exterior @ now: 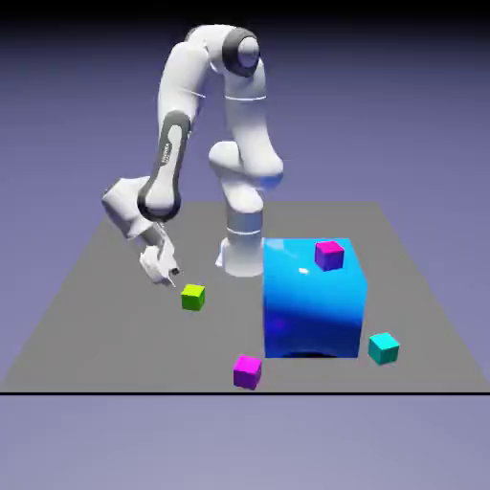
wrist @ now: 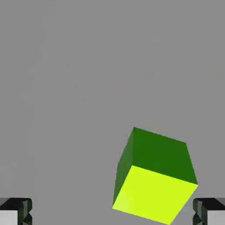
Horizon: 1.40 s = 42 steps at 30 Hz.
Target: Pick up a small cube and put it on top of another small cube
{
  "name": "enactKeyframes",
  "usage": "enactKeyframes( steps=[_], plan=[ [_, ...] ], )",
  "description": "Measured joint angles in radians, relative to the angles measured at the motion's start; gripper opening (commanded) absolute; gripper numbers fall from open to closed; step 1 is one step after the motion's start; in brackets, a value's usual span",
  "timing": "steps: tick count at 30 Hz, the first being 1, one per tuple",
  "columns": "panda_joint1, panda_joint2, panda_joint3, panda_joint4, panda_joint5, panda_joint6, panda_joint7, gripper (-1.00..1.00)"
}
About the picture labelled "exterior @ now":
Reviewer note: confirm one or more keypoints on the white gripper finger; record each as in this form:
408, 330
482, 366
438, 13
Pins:
175, 271
170, 282

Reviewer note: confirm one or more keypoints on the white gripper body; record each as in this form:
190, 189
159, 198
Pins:
155, 265

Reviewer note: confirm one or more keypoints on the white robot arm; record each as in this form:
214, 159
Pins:
245, 115

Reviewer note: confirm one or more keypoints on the small green cube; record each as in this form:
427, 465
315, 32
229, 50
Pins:
193, 297

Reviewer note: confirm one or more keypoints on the small magenta cube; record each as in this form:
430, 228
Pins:
247, 372
329, 255

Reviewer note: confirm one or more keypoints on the small cyan cube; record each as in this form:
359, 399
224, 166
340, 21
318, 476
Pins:
383, 348

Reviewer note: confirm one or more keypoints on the large blue box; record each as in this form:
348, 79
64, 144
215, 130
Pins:
312, 306

